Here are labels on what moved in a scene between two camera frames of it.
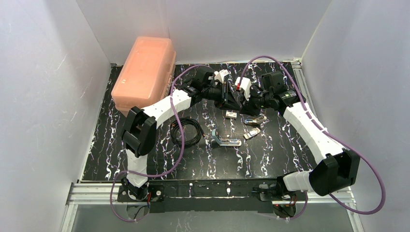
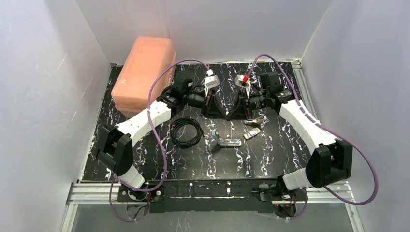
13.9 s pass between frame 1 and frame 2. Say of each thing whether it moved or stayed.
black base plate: stayed
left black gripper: moved
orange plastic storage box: stayed
